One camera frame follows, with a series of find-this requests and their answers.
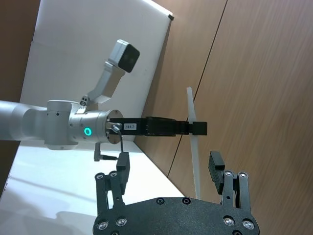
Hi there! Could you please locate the large white board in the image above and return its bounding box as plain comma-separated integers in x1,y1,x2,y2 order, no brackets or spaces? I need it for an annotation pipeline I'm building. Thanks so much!
19,0,175,148

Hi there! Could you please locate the white plastic piece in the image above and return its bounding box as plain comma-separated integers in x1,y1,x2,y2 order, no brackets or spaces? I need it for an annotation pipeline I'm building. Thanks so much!
186,86,203,200

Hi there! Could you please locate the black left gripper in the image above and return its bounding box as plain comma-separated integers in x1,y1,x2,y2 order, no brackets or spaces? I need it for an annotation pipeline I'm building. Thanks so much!
94,117,255,231

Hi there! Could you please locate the thin dark gripper cable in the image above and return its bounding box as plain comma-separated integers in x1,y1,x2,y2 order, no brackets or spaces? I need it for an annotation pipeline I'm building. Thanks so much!
106,122,124,154

